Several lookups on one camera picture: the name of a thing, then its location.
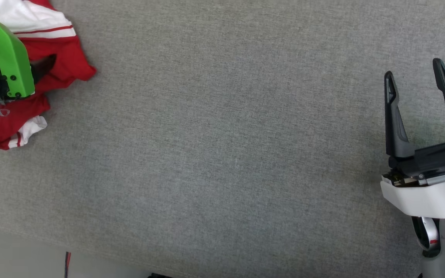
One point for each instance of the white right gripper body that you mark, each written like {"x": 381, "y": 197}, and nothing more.
{"x": 427, "y": 193}

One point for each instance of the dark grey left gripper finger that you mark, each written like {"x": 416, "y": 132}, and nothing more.
{"x": 44, "y": 67}

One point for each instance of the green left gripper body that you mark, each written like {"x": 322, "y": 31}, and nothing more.
{"x": 8, "y": 54}

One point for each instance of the red and white jersey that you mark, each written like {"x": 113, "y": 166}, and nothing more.
{"x": 58, "y": 58}

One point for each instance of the thin red black strip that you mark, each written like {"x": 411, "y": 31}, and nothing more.
{"x": 68, "y": 266}

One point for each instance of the small black object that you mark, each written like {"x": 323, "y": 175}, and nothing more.
{"x": 160, "y": 275}

